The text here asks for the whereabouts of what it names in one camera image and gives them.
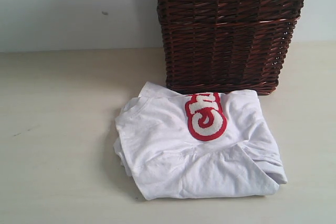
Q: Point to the white t-shirt with red logo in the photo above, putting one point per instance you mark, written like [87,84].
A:
[202,145]

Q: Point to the dark brown wicker basket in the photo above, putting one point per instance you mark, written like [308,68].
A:
[226,45]

